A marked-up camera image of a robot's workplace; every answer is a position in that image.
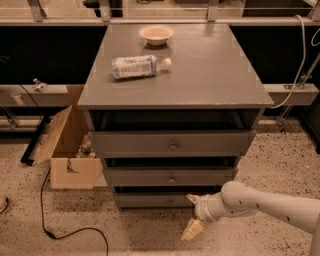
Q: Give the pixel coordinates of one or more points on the black bar on floor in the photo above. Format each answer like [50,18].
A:
[25,159]

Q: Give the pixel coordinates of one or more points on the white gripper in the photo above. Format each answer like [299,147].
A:
[202,208]

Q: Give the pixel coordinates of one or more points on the open cardboard box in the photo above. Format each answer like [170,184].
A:
[59,147]

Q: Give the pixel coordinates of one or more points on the small crumpled plastic item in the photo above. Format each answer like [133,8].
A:
[39,86]

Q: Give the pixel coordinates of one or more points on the grey drawer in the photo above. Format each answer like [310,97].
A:
[151,200]
[143,144]
[168,177]

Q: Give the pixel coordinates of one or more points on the grey drawer cabinet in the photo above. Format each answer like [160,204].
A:
[210,86]

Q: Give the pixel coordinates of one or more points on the grey middle drawer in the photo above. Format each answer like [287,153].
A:
[168,177]

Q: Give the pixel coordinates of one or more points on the grey bottom drawer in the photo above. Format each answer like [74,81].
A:
[151,200]

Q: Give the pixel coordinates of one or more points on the clear plastic water bottle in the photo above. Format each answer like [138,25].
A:
[139,66]

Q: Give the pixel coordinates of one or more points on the grey top drawer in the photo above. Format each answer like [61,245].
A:
[143,144]

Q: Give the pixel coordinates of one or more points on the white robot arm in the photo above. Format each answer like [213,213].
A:
[237,199]

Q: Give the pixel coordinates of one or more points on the beige bowl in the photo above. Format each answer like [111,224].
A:
[156,35]

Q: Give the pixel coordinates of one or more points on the trash inside box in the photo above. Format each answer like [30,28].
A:
[85,149]

